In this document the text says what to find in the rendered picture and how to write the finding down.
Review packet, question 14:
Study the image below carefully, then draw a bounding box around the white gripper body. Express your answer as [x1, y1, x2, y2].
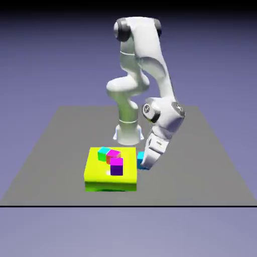
[142, 149, 164, 170]

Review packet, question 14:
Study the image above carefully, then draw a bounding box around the small blue cube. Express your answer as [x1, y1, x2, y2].
[137, 151, 151, 171]

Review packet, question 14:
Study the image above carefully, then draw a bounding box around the small purple cube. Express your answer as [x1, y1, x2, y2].
[109, 157, 123, 177]

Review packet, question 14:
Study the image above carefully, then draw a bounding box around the small orange cube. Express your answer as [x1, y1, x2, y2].
[106, 149, 121, 165]

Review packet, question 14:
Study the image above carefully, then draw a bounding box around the small cyan cube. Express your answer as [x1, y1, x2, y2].
[97, 147, 111, 162]

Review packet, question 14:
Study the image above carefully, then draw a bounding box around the large yellow box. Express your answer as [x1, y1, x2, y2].
[83, 147, 138, 192]

